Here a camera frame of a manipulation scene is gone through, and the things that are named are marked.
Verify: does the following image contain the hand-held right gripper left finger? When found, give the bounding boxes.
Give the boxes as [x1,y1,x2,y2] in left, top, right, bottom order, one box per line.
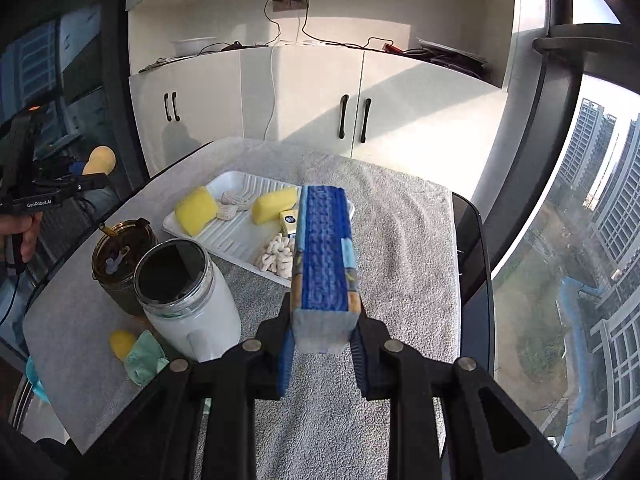
[85,301,297,480]

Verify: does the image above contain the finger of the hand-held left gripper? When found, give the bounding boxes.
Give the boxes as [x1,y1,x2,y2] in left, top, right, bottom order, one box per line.
[36,172,109,194]
[34,156,87,177]

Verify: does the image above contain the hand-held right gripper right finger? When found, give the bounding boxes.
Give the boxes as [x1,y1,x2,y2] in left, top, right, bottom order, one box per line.
[350,309,577,480]

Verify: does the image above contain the cream chenille scrunchie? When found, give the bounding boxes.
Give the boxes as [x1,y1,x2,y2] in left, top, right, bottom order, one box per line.
[254,232,297,276]

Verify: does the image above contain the blue tissue pack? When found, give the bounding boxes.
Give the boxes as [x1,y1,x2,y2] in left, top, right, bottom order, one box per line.
[290,185,362,356]

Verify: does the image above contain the yellow sponge block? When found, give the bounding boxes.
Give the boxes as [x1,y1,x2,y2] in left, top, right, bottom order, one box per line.
[250,186,300,226]
[174,186,219,237]

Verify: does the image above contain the white ribbed tray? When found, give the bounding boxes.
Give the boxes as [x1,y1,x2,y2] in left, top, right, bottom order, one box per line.
[162,170,356,289]

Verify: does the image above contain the yellow tissue pack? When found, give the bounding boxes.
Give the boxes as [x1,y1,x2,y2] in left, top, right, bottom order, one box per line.
[278,208,301,239]

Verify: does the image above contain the white fluffy scrunchie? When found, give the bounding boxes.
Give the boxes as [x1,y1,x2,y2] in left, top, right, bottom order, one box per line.
[216,189,254,222]

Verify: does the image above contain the person's left hand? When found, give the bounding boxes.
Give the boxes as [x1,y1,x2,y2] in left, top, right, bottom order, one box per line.
[0,209,44,264]

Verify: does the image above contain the glass tumbler with green sleeve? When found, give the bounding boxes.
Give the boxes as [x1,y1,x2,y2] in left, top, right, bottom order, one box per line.
[91,217,154,317]

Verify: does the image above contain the white mug with chrome lid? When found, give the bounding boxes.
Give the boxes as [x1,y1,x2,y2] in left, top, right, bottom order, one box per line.
[134,239,243,364]

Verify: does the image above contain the grey metal utensil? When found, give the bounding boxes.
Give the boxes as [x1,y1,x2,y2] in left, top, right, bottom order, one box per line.
[138,57,177,74]

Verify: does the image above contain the green cloth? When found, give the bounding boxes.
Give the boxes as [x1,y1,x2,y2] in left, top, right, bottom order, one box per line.
[124,330,171,387]

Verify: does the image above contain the small yellow sponge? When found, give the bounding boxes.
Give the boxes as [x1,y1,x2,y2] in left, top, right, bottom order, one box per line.
[110,330,139,362]

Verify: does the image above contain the turquoise plastic item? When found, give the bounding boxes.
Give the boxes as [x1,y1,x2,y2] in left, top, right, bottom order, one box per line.
[24,354,52,404]

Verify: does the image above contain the white cabinet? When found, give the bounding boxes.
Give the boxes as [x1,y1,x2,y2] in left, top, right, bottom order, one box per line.
[125,0,517,182]

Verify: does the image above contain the dark stack of papers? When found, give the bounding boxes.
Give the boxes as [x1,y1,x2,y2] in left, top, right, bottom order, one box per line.
[414,36,489,69]

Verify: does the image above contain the white cable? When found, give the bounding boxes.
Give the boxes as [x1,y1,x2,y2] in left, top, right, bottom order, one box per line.
[263,10,307,142]

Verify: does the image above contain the black charger cable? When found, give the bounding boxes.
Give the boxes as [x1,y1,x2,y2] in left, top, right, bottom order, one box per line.
[200,0,282,57]

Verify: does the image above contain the black window frame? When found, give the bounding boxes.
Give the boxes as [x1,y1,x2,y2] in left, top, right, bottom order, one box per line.
[490,0,627,282]

